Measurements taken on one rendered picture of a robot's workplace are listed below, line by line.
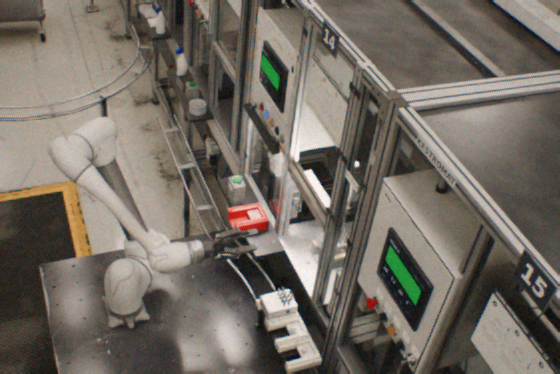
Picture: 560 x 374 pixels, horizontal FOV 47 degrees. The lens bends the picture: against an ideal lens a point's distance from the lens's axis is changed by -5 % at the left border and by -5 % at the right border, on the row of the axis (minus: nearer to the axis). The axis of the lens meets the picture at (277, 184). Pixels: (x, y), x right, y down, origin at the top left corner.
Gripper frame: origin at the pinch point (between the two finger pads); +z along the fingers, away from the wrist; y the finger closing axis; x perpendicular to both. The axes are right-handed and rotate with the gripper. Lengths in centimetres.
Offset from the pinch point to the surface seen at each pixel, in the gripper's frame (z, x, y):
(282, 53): 21, 34, 64
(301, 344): 10.0, -37.1, -25.9
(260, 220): 14.9, 25.2, -15.8
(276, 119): 21, 32, 33
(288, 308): 9.7, -22.4, -20.2
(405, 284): 18, -74, 48
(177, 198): 11, 154, -112
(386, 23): 47, 7, 88
